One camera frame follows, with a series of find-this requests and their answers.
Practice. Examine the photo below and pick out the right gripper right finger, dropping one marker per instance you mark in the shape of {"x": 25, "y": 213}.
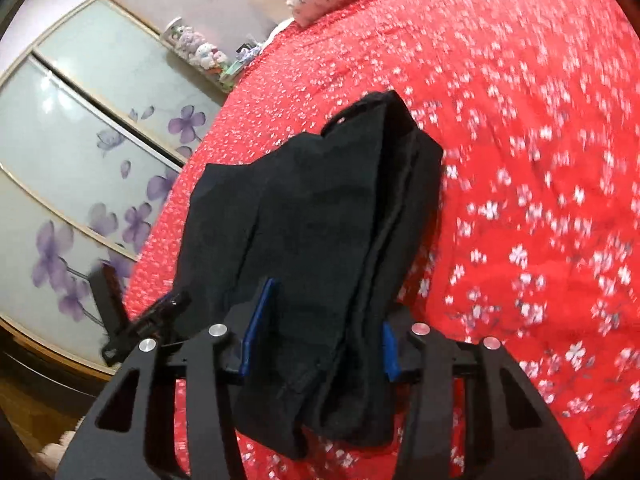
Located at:
{"x": 473, "y": 397}

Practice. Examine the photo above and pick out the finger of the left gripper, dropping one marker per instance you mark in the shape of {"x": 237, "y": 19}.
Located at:
{"x": 156, "y": 322}
{"x": 107, "y": 294}

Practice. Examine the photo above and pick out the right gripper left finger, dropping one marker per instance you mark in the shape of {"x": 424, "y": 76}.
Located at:
{"x": 167, "y": 413}

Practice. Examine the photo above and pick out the black pants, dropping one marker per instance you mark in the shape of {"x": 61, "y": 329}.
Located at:
{"x": 335, "y": 219}

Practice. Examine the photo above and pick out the purple flower wardrobe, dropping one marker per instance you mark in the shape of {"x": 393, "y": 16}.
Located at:
{"x": 98, "y": 116}

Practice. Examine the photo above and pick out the plush toy stack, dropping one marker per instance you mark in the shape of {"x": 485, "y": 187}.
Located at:
{"x": 194, "y": 48}

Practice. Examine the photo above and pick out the red floral bedspread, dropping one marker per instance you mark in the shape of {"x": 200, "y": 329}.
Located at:
{"x": 536, "y": 106}

